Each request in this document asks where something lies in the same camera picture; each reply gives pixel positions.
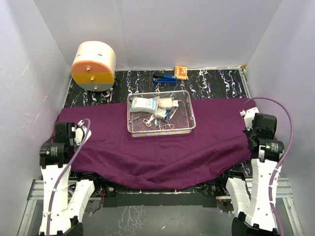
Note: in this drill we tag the metal forceps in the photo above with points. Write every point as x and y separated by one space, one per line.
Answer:
164 126

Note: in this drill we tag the purple cloth wrap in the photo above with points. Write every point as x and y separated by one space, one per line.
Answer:
161 162

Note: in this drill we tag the black base frame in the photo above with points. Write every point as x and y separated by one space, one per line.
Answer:
204 194

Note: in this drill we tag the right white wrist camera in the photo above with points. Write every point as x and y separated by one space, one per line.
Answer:
248 117

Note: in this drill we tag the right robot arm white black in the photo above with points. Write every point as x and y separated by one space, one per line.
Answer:
254 208

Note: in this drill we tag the orange small box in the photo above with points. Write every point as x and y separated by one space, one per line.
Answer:
180 72

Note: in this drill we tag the wire mesh metal tray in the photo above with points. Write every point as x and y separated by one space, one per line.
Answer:
181 115

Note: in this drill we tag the round white drawer box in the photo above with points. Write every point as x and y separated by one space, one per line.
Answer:
94 66

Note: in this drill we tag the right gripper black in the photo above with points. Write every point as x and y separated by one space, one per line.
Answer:
248 132

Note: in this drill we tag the white gauze packet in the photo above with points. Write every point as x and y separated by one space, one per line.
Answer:
148 105

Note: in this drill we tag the small blue white packet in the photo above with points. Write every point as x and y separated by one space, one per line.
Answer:
162 113

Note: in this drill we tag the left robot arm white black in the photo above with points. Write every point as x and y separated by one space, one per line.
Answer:
63 213

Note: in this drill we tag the beige bandage roll packet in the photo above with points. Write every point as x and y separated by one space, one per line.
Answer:
166 102

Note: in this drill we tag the metal surgical scissors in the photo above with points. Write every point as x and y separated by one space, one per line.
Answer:
147 121

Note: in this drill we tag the blue black stapler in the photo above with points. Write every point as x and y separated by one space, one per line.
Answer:
164 78

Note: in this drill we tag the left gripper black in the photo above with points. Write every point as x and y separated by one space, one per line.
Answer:
74 141

